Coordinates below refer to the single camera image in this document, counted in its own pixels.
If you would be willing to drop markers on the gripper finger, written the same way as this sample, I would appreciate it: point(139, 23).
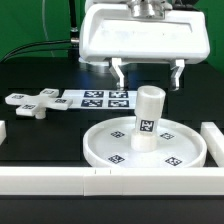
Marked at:
point(116, 71)
point(177, 66)

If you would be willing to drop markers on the white cross table base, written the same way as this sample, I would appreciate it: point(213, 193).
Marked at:
point(35, 106)

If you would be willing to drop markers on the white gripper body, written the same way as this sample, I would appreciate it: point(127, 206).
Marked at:
point(110, 31)

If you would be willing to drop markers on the white round table top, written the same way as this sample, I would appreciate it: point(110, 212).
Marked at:
point(108, 144)

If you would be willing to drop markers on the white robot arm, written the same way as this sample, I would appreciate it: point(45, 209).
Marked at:
point(154, 9)

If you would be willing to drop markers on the white marker sheet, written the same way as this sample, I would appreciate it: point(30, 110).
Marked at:
point(101, 99)

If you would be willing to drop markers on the white left fence bar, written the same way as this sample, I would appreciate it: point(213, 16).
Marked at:
point(2, 131)

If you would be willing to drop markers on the white right fence bar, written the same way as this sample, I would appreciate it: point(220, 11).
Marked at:
point(214, 139)

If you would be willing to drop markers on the white fence bar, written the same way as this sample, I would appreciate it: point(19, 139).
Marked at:
point(110, 181)
point(2, 131)
point(214, 139)

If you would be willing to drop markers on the white front fence bar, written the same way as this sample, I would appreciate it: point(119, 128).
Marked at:
point(110, 181)

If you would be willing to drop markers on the black cable connector post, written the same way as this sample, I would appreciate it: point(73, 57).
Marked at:
point(74, 32)

